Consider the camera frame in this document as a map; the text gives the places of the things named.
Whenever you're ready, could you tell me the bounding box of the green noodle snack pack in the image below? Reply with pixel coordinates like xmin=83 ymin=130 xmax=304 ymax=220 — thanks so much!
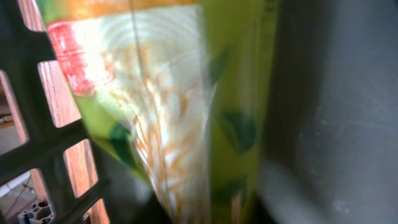
xmin=37 ymin=0 xmax=279 ymax=223

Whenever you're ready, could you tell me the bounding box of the grey plastic basket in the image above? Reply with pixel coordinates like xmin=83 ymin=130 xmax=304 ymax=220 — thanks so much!
xmin=0 ymin=0 xmax=175 ymax=224

